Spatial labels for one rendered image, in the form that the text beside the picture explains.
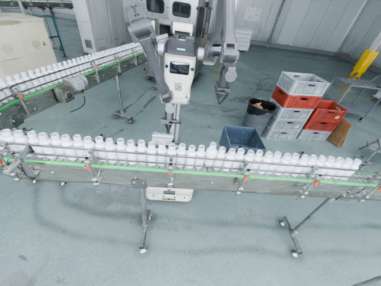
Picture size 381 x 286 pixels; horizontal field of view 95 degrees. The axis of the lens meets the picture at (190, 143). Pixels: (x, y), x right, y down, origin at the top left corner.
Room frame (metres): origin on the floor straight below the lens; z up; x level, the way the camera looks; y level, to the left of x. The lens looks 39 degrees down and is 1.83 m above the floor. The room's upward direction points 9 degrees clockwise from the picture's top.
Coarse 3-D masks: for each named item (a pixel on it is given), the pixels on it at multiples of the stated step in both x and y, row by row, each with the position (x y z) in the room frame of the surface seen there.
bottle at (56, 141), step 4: (56, 132) 0.72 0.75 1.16; (52, 136) 0.68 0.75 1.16; (56, 136) 0.69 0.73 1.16; (52, 140) 0.68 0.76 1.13; (56, 140) 0.69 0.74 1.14; (60, 140) 0.70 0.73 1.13; (52, 144) 0.67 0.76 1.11; (56, 144) 0.67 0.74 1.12; (60, 144) 0.68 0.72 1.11; (56, 148) 0.67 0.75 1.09; (60, 148) 0.68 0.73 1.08; (56, 152) 0.67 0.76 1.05; (60, 152) 0.67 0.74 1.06; (64, 152) 0.69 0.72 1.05
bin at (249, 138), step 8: (224, 128) 1.39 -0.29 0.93; (232, 128) 1.42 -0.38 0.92; (240, 128) 1.43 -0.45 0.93; (248, 128) 1.44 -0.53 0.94; (224, 136) 1.33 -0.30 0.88; (232, 136) 1.43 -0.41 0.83; (240, 136) 1.44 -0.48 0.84; (248, 136) 1.44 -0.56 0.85; (256, 136) 1.37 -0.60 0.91; (224, 144) 1.26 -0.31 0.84; (232, 144) 1.42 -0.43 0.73; (240, 144) 1.44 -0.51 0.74; (248, 144) 1.44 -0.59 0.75; (256, 144) 1.31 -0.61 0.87; (264, 152) 1.15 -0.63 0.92
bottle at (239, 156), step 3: (240, 150) 0.84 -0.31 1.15; (243, 150) 0.83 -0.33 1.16; (237, 153) 0.82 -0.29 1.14; (240, 153) 0.80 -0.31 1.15; (243, 153) 0.81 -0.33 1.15; (237, 156) 0.80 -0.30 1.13; (240, 156) 0.80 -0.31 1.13; (243, 156) 0.81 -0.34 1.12; (234, 159) 0.81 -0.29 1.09; (237, 159) 0.80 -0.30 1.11; (240, 159) 0.79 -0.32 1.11; (234, 162) 0.80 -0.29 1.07; (237, 162) 0.79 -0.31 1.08; (240, 162) 0.80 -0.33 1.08; (234, 165) 0.80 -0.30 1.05; (237, 165) 0.79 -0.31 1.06
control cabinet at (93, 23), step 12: (72, 0) 5.81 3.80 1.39; (84, 0) 5.72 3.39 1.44; (96, 0) 6.14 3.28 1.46; (84, 12) 5.74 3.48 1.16; (96, 12) 6.05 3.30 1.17; (84, 24) 5.76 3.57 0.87; (96, 24) 5.96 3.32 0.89; (108, 24) 6.49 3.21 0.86; (84, 36) 5.78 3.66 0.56; (96, 36) 5.87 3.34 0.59; (108, 36) 6.40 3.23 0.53; (84, 48) 5.80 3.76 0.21; (96, 48) 5.77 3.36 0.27; (108, 48) 6.31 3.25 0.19
